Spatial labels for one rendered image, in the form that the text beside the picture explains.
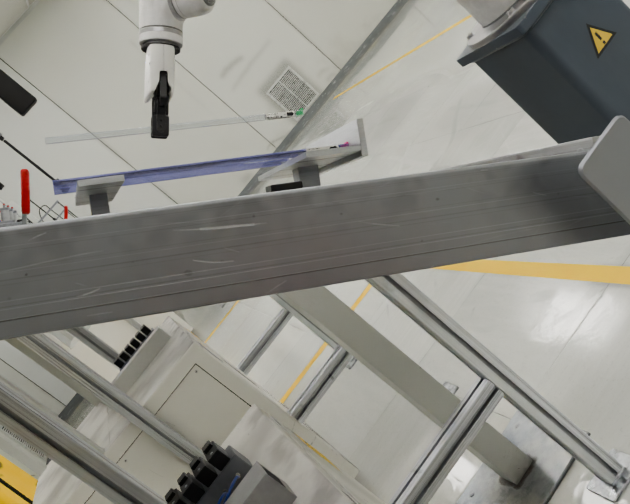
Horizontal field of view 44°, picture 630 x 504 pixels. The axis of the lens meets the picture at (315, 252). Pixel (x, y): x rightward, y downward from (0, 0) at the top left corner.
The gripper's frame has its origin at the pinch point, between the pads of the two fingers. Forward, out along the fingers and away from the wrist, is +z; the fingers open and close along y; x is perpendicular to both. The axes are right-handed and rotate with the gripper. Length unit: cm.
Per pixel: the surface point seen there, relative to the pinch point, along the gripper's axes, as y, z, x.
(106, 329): -396, 65, 10
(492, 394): 36, 48, 52
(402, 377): 14, 48, 45
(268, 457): 56, 52, 8
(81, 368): -37, 50, -13
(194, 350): -40, 47, 14
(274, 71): -687, -204, 203
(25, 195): 40.3, 18.2, -22.3
